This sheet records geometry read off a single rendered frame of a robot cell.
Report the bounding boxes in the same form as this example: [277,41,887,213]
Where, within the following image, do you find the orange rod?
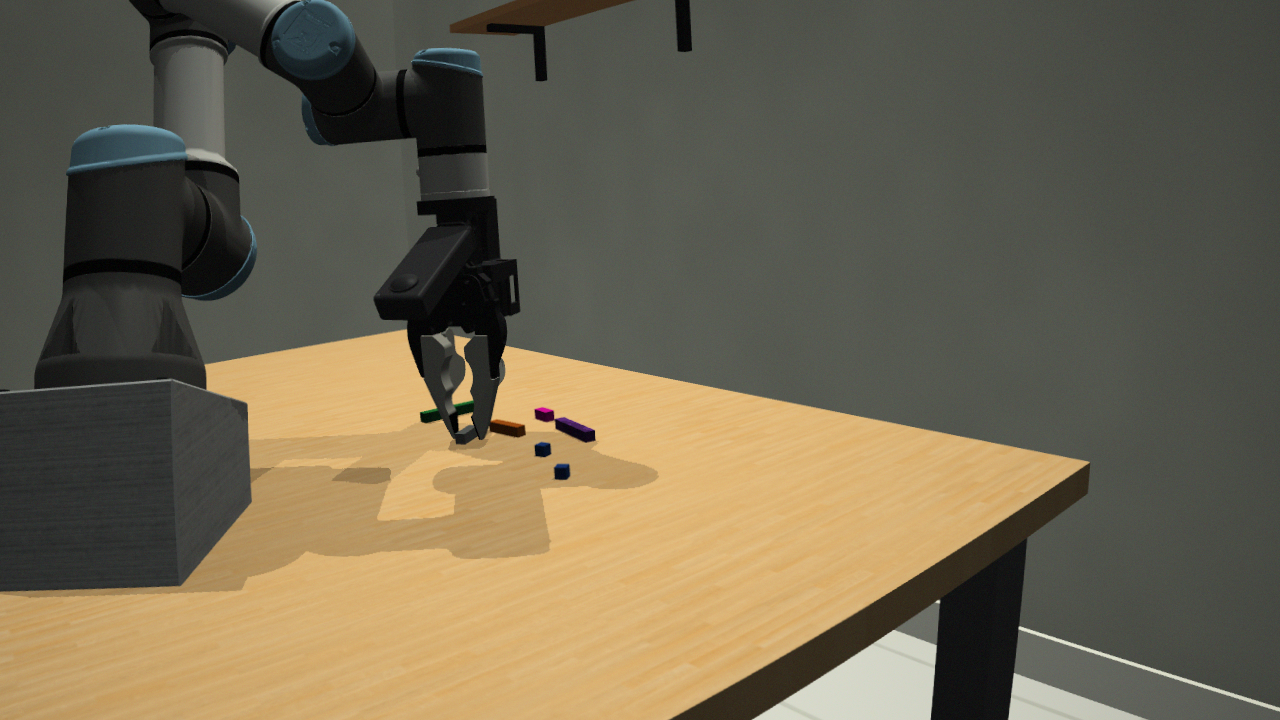
[489,419,526,438]

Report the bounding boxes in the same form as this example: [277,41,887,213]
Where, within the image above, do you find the purple rod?
[556,416,596,443]

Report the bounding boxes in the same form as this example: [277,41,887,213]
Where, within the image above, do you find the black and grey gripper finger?
[407,322,466,439]
[465,299,507,439]

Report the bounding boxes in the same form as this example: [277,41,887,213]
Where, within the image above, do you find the green rod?
[420,400,474,423]

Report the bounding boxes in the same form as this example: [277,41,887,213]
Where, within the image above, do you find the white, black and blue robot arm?
[35,0,490,389]

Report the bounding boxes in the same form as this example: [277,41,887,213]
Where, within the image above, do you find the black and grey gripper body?
[417,196,520,334]

